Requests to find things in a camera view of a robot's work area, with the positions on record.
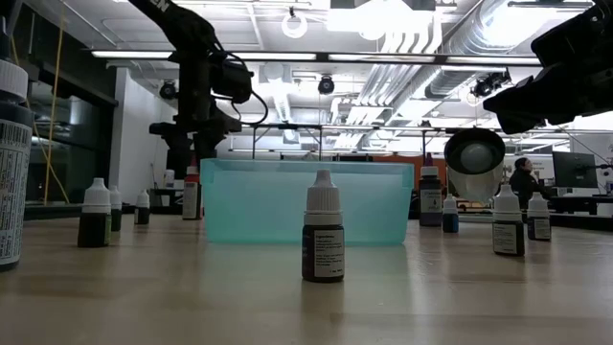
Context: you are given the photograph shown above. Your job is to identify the small blue food coloring bottle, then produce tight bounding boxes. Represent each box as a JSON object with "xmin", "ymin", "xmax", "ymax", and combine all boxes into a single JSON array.
[{"xmin": 442, "ymin": 194, "xmax": 460, "ymax": 234}]

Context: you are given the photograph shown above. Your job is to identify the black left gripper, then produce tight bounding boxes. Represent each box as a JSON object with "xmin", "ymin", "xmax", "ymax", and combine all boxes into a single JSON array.
[{"xmin": 148, "ymin": 52, "xmax": 243, "ymax": 181}]

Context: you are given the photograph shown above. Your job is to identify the person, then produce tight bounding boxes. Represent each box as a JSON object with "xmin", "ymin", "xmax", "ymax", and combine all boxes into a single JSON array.
[{"xmin": 508, "ymin": 157, "xmax": 542, "ymax": 210}]

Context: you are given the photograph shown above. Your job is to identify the black ceiling spotlight cluster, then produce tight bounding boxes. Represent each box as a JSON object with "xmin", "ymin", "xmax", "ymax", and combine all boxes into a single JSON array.
[{"xmin": 471, "ymin": 69, "xmax": 512, "ymax": 100}]

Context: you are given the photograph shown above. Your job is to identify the large black food coloring bottle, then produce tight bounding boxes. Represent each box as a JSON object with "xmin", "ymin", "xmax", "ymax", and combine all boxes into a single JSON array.
[{"xmin": 0, "ymin": 18, "xmax": 34, "ymax": 273}]

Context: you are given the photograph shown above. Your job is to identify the large red bottle pink cap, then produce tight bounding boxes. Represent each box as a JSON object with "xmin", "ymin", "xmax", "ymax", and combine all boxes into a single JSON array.
[{"xmin": 182, "ymin": 155, "xmax": 203, "ymax": 221}]

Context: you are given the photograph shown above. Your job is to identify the black computer monitor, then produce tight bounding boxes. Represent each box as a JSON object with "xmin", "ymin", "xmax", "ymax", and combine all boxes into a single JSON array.
[{"xmin": 552, "ymin": 150, "xmax": 600, "ymax": 189}]

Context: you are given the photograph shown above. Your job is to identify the silver ventilation duct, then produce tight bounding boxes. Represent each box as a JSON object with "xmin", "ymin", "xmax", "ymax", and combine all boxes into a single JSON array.
[{"xmin": 424, "ymin": 0, "xmax": 542, "ymax": 100}]

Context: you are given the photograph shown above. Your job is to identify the black background frame stand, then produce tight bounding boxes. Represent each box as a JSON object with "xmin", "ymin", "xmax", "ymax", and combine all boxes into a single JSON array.
[{"xmin": 251, "ymin": 123, "xmax": 432, "ymax": 162}]

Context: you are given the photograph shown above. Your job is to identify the round black white lamp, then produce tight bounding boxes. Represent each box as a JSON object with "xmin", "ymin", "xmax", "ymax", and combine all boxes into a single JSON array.
[{"xmin": 443, "ymin": 126, "xmax": 507, "ymax": 203}]

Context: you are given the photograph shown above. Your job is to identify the large purple food coloring bottle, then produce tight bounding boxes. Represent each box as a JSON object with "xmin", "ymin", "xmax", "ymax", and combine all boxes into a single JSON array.
[{"xmin": 419, "ymin": 152, "xmax": 443, "ymax": 227}]

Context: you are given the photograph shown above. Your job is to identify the white ring ceiling light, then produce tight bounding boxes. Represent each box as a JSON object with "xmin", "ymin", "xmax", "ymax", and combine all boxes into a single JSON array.
[{"xmin": 281, "ymin": 7, "xmax": 308, "ymax": 39}]

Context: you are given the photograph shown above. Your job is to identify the small red food coloring bottle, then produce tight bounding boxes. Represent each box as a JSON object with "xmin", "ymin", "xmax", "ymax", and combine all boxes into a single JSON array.
[{"xmin": 134, "ymin": 189, "xmax": 151, "ymax": 226}]

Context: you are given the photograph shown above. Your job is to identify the black desk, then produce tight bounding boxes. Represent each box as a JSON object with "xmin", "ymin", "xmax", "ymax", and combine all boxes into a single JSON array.
[{"xmin": 549, "ymin": 194, "xmax": 613, "ymax": 217}]

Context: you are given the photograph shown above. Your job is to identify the small green food coloring bottle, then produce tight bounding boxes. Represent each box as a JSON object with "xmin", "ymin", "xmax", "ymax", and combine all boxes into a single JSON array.
[{"xmin": 77, "ymin": 177, "xmax": 112, "ymax": 249}]

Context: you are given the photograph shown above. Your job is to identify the yellow cable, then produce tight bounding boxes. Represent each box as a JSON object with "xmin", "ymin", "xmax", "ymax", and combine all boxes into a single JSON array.
[{"xmin": 10, "ymin": 0, "xmax": 71, "ymax": 205}]

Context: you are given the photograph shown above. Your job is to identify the teal translucent plastic bin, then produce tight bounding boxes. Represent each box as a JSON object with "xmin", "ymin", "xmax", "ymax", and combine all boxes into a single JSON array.
[{"xmin": 199, "ymin": 157, "xmax": 416, "ymax": 248}]

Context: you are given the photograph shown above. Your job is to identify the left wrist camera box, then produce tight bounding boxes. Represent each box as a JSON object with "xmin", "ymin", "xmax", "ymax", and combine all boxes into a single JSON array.
[{"xmin": 210, "ymin": 57, "xmax": 254, "ymax": 104}]

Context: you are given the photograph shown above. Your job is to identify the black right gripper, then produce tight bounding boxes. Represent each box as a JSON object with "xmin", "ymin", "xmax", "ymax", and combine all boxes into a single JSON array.
[{"xmin": 483, "ymin": 52, "xmax": 613, "ymax": 135}]

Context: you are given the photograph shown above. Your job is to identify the small dark food coloring bottle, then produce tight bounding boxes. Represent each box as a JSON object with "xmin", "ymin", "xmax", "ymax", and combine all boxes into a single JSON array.
[
  {"xmin": 527, "ymin": 192, "xmax": 553, "ymax": 242},
  {"xmin": 302, "ymin": 169, "xmax": 346, "ymax": 284},
  {"xmin": 491, "ymin": 184, "xmax": 526, "ymax": 258},
  {"xmin": 108, "ymin": 185, "xmax": 124, "ymax": 233}
]

